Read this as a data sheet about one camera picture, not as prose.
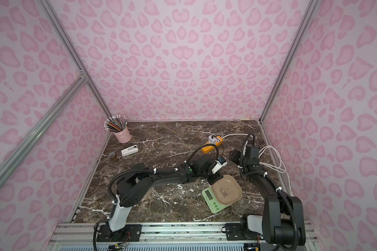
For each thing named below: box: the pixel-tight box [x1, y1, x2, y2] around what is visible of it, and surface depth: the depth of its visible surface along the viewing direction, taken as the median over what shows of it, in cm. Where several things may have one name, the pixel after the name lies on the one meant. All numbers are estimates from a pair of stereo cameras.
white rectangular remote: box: [120, 144, 139, 157], surface depth 103 cm
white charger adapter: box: [208, 134, 217, 145], surface depth 102 cm
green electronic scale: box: [201, 186, 231, 214], surface depth 82 cm
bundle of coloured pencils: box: [103, 114, 129, 133], surface depth 105 cm
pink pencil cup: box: [112, 127, 132, 144], surface depth 105 cm
